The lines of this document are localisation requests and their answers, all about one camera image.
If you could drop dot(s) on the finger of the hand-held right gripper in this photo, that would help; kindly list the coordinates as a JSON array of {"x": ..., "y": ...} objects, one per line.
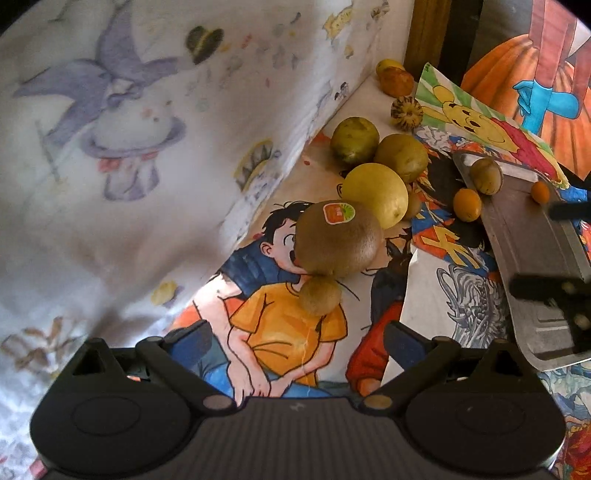
[
  {"x": 570, "y": 211},
  {"x": 545, "y": 285}
]

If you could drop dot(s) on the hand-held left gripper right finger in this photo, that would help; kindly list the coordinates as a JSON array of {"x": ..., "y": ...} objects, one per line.
[{"x": 402, "y": 340}]

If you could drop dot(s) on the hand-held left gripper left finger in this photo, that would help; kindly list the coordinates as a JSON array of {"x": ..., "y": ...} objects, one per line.
[{"x": 196, "y": 337}]

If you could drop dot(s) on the metal tray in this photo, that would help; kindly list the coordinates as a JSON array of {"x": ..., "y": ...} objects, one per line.
[{"x": 521, "y": 244}]

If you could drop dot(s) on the small brown kiwi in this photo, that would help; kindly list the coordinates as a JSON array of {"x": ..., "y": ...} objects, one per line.
[
  {"x": 414, "y": 205},
  {"x": 320, "y": 295}
]

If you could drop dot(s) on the large kiwi with sticker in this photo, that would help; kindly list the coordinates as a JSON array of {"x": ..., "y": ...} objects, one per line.
[{"x": 339, "y": 244}]

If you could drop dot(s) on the round yellow fruit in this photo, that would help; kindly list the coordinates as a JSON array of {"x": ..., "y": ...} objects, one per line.
[{"x": 378, "y": 191}]

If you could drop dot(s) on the speckled yellow-brown pear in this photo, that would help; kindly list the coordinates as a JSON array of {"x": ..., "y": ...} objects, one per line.
[{"x": 401, "y": 154}]

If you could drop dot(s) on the orange tangerine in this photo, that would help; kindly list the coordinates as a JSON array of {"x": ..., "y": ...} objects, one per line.
[
  {"x": 540, "y": 192},
  {"x": 467, "y": 205}
]

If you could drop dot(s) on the grey line drawing poster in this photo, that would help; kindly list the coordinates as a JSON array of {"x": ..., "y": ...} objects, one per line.
[{"x": 461, "y": 300}]

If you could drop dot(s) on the anime character poster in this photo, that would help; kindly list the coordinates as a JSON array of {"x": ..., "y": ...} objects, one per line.
[{"x": 286, "y": 323}]

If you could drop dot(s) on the striped brown round fruit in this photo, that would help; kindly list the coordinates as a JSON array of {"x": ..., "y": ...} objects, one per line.
[{"x": 485, "y": 175}]

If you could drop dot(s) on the colourful blue and red poster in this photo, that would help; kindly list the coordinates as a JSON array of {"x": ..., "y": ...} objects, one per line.
[{"x": 570, "y": 415}]

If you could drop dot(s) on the yellow bear drawing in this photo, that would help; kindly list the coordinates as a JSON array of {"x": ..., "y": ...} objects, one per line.
[{"x": 466, "y": 115}]

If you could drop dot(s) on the small striped melon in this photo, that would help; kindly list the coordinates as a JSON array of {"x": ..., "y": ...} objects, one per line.
[{"x": 406, "y": 112}]

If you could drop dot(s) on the green-yellow pear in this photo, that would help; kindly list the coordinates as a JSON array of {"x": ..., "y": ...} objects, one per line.
[{"x": 353, "y": 138}]

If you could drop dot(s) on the reddish-brown round fruit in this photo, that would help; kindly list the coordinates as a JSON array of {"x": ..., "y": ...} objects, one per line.
[{"x": 397, "y": 82}]

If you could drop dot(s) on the small yellow fruit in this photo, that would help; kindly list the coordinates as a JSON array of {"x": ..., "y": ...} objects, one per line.
[{"x": 387, "y": 65}]

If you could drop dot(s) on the wall poster with orange dress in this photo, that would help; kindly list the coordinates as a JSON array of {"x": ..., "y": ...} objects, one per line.
[{"x": 498, "y": 69}]

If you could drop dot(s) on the wooden post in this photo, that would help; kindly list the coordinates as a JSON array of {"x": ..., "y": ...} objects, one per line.
[{"x": 427, "y": 32}]

